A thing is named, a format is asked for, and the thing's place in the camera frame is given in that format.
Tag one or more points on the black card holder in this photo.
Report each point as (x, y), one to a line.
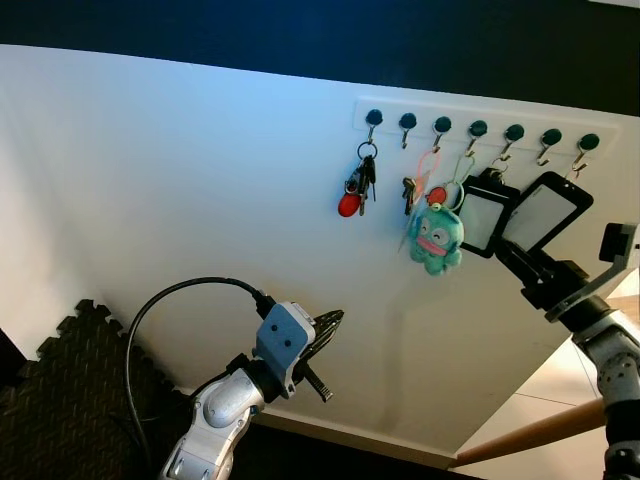
(485, 220)
(545, 215)

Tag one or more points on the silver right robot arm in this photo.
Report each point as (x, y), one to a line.
(612, 360)

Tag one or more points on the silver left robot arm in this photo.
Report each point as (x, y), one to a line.
(220, 410)

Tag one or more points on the black foam floor mat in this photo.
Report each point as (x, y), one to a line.
(330, 460)

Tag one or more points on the key bunch with red tag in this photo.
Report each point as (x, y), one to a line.
(348, 205)

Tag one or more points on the white hook rack dark knobs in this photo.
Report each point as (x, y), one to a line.
(460, 115)

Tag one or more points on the white standing board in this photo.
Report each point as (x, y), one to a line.
(200, 180)

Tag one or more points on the square black foam mat panel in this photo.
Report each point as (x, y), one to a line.
(70, 400)

